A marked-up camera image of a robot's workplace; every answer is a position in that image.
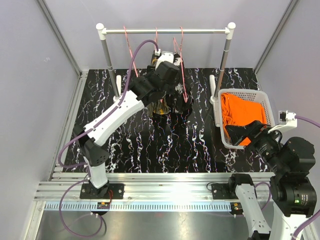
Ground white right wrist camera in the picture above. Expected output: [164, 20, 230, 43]
[268, 110, 298, 134]

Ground orange trousers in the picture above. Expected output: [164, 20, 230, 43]
[219, 92, 269, 147]

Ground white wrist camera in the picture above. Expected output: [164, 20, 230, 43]
[154, 51, 174, 69]
[268, 110, 298, 134]

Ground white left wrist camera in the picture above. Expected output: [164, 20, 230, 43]
[154, 51, 174, 69]

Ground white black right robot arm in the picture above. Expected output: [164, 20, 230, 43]
[225, 120, 320, 240]

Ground black white patterned trousers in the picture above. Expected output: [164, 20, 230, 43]
[165, 52, 194, 114]

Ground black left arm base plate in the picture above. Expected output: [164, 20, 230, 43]
[79, 182, 125, 200]

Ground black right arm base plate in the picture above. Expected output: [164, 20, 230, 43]
[206, 182, 238, 200]

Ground camouflage olive yellow trousers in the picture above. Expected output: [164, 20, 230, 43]
[147, 50, 170, 118]

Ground white plastic laundry basket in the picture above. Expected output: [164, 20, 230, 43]
[217, 87, 276, 150]

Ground pink wire hanger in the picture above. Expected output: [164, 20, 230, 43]
[173, 26, 189, 103]
[123, 26, 139, 77]
[154, 28, 161, 56]

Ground white metal clothes rack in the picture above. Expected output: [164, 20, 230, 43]
[95, 22, 236, 104]

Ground aluminium extrusion rail frame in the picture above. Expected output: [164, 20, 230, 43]
[23, 69, 316, 240]

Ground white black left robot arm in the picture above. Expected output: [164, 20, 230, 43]
[73, 61, 180, 199]

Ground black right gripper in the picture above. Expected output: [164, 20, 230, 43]
[225, 119, 288, 175]

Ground white slotted cable duct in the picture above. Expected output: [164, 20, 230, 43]
[45, 201, 231, 212]

